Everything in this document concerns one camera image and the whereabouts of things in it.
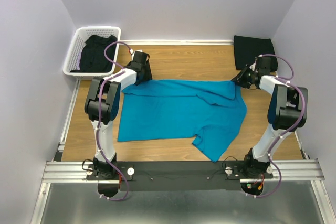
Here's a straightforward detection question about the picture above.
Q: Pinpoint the black t-shirt in basket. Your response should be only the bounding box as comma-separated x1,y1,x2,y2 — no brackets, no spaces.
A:
71,35,117,73

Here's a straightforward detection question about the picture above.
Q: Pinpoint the folded black t-shirt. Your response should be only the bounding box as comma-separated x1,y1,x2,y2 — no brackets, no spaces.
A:
233,35,275,70

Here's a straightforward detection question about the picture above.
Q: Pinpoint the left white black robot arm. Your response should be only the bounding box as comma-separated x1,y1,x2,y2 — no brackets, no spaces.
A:
85,50,152,179

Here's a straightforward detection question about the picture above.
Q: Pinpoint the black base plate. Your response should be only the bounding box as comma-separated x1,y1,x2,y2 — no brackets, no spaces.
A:
82,160,273,194

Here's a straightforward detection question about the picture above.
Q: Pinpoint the white plastic laundry basket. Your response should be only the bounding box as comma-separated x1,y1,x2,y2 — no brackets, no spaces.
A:
63,26,121,80

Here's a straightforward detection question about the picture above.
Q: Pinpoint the aluminium frame rail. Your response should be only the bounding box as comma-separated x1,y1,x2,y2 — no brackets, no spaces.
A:
32,91,335,223

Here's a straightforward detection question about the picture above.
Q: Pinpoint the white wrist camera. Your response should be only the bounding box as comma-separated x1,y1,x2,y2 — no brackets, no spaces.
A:
249,59,258,71
129,48,143,55

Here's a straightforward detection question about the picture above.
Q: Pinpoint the blue t-shirt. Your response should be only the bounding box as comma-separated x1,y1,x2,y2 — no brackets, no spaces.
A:
118,80,247,162

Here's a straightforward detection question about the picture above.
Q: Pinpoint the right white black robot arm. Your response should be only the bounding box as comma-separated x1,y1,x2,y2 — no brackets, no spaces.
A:
232,54,308,178

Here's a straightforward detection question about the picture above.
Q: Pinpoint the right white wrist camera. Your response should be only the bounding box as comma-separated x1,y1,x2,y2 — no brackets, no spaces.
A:
249,59,258,71

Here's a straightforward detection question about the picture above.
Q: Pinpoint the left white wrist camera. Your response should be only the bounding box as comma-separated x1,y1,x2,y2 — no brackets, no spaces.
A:
129,48,143,55

